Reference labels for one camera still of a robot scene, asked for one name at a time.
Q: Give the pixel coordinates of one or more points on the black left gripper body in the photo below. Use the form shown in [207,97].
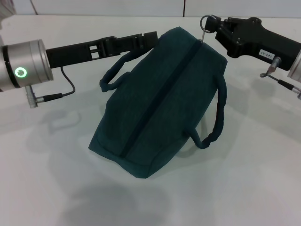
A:
[80,53]

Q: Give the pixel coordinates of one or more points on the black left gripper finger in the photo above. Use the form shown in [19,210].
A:
[141,41]

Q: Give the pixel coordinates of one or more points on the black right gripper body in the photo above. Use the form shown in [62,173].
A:
[258,42]

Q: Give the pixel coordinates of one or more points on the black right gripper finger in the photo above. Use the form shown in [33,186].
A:
[214,23]

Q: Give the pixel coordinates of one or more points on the dark teal insulated lunch bag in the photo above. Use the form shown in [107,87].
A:
[152,106]

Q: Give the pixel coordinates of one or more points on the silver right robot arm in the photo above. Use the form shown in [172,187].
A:
[296,68]

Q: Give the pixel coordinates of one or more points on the silver connector plug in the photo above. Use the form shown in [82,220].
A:
[35,97]
[272,66]

